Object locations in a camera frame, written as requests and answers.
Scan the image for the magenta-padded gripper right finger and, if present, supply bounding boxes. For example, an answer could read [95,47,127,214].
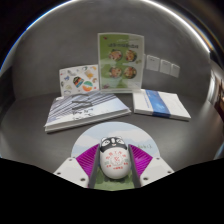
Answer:
[128,144,175,189]

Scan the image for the white sticker sheet card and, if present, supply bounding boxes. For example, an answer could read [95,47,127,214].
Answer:
[58,63,100,98]

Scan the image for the round landscape-print mouse pad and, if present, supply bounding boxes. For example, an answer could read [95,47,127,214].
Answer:
[70,121,162,192]

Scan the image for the white wall socket plates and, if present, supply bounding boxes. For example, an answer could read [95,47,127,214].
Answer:
[145,54,181,79]

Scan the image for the white book with blue stripe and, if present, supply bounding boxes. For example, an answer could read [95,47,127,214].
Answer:
[132,88,192,122]

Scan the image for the white panda-print computer mouse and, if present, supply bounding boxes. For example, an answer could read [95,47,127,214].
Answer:
[99,135,130,180]

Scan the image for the large book with building cover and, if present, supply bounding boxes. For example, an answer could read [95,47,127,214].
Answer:
[43,90,132,134]

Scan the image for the green menu sign stand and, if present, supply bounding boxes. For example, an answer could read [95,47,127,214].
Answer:
[97,32,146,94]

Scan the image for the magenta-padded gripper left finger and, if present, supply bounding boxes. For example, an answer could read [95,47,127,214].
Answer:
[53,143,101,189]

